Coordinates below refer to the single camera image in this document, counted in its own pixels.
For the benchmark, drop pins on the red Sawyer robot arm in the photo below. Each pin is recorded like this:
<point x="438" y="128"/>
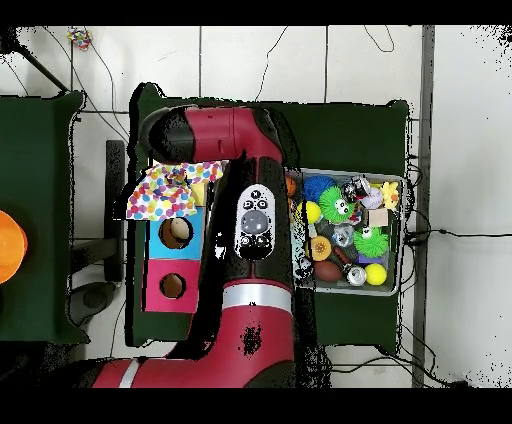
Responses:
<point x="248" y="320"/>

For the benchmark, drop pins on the shallow clear bin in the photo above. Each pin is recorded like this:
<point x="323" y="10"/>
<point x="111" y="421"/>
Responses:
<point x="360" y="173"/>

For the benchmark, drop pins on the wooden box with three holes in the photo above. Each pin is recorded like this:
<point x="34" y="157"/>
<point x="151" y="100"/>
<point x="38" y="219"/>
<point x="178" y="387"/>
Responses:
<point x="160" y="268"/>

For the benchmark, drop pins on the small orange basketball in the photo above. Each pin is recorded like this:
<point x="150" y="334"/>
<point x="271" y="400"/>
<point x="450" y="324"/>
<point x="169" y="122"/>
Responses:
<point x="290" y="186"/>

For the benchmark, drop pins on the yellow ball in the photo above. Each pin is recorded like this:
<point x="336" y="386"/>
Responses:
<point x="312" y="212"/>
<point x="375" y="274"/>

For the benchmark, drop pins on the blue spiky ball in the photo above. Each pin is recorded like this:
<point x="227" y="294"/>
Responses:
<point x="320" y="188"/>

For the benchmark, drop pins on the green spiky ball with eyes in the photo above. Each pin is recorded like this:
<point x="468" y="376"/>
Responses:
<point x="336" y="206"/>

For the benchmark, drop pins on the small brown football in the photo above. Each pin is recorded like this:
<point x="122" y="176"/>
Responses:
<point x="328" y="270"/>

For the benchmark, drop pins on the dark green table cloth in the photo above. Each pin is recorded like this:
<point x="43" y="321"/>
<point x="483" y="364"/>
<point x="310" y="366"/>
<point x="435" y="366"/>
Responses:
<point x="352" y="128"/>

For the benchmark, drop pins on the green covered side table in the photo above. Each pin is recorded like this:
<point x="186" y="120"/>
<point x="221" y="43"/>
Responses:
<point x="40" y="160"/>

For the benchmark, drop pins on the orange bowl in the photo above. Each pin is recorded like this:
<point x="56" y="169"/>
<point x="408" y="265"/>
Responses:
<point x="10" y="244"/>

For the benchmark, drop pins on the small colourful toy on floor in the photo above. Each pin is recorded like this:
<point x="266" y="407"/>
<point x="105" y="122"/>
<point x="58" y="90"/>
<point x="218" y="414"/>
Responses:
<point x="78" y="36"/>

